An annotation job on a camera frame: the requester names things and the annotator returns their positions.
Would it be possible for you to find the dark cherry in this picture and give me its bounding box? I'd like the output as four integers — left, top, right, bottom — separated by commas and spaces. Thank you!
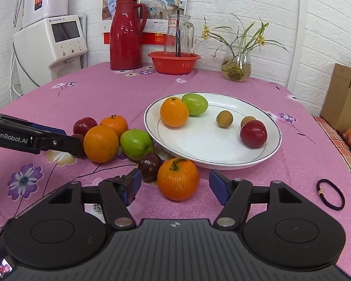
138, 153, 163, 182
71, 134, 86, 157

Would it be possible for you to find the large navel orange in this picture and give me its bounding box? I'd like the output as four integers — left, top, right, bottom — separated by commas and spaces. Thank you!
84, 126, 119, 163

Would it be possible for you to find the green apple back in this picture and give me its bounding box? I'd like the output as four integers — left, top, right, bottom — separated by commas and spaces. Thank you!
120, 129, 154, 161

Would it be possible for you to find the green apple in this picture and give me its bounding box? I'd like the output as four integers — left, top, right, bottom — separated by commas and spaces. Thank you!
120, 129, 154, 161
182, 93, 208, 116

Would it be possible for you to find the tangerine with leaf stem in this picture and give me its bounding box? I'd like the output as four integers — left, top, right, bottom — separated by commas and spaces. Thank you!
157, 158, 200, 201

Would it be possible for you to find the red plum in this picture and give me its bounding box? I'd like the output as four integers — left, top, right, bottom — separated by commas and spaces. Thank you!
73, 117, 97, 136
240, 120, 267, 148

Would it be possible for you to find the brown longan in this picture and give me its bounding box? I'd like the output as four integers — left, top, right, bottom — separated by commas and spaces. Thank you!
240, 116, 256, 127
216, 110, 233, 128

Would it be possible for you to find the green apple front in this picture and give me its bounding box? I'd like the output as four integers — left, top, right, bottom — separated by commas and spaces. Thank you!
182, 93, 208, 116

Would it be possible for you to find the smooth orange with green stem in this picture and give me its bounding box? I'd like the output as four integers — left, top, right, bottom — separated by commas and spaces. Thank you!
160, 96, 189, 128

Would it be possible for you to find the white oval plate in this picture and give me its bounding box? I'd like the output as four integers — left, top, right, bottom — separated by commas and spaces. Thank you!
144, 93, 282, 170

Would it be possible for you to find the pink floral tablecloth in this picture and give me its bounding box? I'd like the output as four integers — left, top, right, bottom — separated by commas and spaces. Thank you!
0, 61, 351, 281

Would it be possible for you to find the white water dispenser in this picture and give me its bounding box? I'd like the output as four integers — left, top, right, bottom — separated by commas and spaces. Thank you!
13, 15, 87, 94

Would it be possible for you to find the glass vase with plant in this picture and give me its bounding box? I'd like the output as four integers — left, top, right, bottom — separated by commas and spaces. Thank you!
194, 15, 288, 82

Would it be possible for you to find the red plastic basin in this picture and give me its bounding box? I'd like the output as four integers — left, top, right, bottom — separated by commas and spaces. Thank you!
148, 52, 201, 75

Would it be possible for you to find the cardboard box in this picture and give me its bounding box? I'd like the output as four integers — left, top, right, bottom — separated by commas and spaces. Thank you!
320, 63, 351, 133

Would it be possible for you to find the black stirrer in pitcher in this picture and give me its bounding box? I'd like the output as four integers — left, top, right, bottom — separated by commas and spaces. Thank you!
175, 9, 181, 57

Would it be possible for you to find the glass pitcher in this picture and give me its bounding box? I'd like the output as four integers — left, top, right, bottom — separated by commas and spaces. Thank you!
163, 14, 194, 57

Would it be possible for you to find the red thermos jug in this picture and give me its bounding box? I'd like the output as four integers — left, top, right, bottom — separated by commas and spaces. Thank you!
110, 0, 148, 70

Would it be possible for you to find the black hair tie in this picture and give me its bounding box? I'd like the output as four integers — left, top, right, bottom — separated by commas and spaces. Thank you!
316, 178, 346, 211

